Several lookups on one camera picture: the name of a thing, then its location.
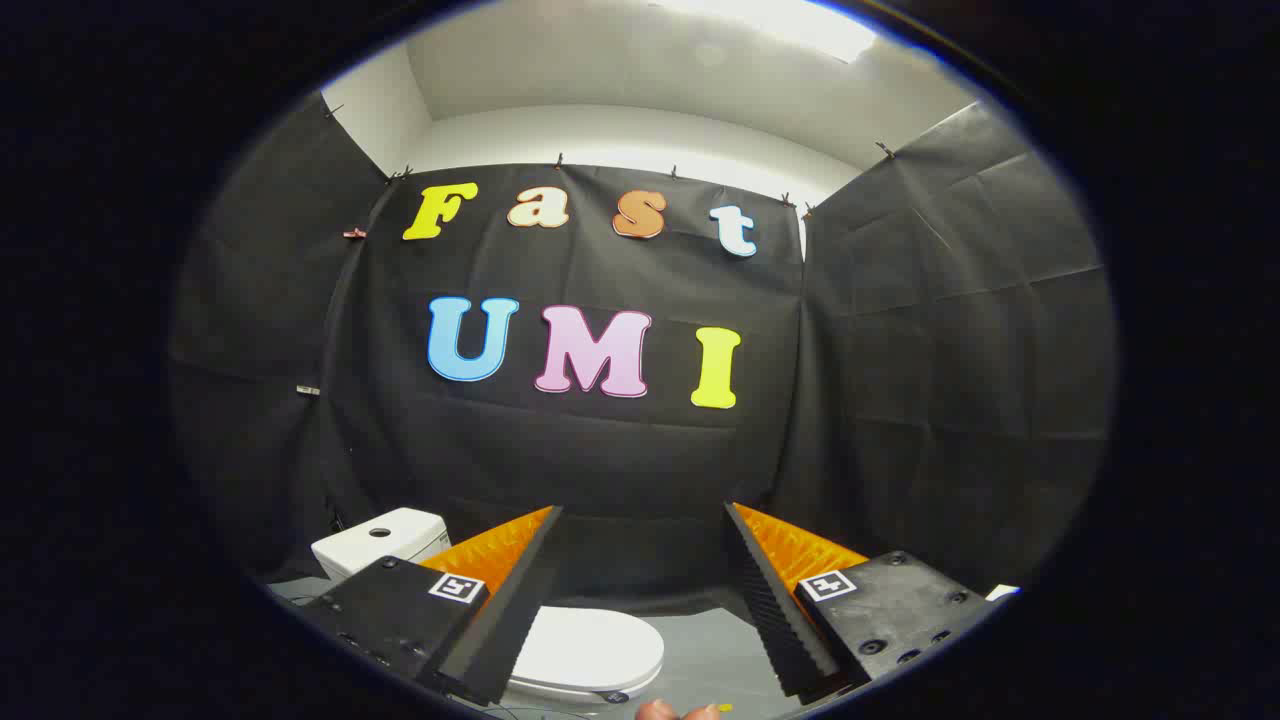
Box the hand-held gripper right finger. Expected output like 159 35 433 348
723 501 1006 700

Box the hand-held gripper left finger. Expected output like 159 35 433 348
298 505 565 707

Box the white toilet bowl with seat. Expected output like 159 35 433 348
500 660 666 707

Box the white toilet tank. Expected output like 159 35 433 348
311 507 451 583

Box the black backdrop cloth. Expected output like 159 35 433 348
168 92 1119 621

